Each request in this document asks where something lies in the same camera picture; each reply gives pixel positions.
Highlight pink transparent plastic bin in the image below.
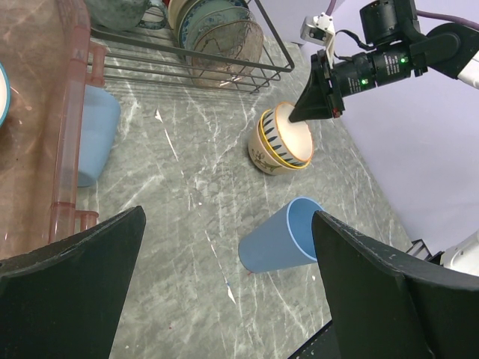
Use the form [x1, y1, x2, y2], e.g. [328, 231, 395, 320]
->
[1, 1, 106, 258]

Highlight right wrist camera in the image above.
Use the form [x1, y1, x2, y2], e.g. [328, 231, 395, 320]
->
[300, 12, 336, 68]

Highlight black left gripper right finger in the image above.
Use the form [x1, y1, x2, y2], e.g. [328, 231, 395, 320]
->
[311, 211, 478, 358]

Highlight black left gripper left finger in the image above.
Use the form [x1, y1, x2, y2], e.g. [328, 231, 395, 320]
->
[1, 206, 145, 358]

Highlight blue bottom plate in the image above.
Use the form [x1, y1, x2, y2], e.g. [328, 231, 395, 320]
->
[0, 64, 11, 126]

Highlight white bowl blue dashes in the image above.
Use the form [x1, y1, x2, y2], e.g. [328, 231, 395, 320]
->
[261, 102, 314, 168]

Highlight blue upright plastic cup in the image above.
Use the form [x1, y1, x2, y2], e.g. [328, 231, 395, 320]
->
[238, 197, 323, 273]

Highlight grey-green ceramic mug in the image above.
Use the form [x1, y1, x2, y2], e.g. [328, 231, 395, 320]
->
[85, 0, 168, 31]

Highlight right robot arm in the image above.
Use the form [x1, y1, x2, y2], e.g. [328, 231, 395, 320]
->
[289, 1, 478, 358]

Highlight cream yellow plate in rack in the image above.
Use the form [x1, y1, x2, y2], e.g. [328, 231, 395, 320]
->
[168, 0, 195, 37]

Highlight cream bowl under red bowl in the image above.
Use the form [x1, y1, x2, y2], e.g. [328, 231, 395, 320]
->
[248, 109, 311, 176]

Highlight black wire dish rack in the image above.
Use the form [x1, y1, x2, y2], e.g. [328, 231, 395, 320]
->
[91, 1, 294, 93]

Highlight clear glass plate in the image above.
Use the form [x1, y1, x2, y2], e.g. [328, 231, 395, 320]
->
[191, 20, 263, 88]

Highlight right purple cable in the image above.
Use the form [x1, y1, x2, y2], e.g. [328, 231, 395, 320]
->
[323, 0, 479, 23]

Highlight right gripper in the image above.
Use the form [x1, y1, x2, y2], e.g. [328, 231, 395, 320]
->
[289, 50, 376, 123]

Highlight light blue cup lying down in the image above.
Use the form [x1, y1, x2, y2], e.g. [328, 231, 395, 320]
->
[77, 85, 121, 188]

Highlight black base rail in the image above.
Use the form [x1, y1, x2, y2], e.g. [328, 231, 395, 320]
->
[289, 320, 341, 359]

